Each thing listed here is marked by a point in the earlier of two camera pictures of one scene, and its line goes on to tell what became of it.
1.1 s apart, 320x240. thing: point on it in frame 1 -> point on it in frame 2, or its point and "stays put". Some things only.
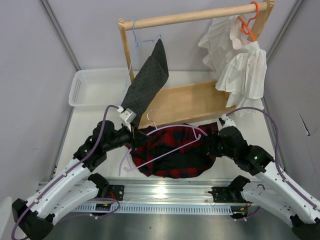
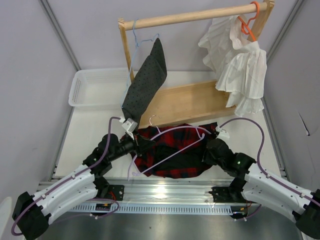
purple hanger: x=127 y=168 -> x=200 y=136
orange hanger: x=245 y=28 stays put
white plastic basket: x=98 y=88 stays put
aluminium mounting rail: x=169 y=190 stays put
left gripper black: x=137 y=138 -> x=141 y=144
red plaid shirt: x=174 y=151 stays put
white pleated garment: x=239 y=63 stays put
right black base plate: x=224 y=194 stays put
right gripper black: x=211 y=145 -> x=207 y=159
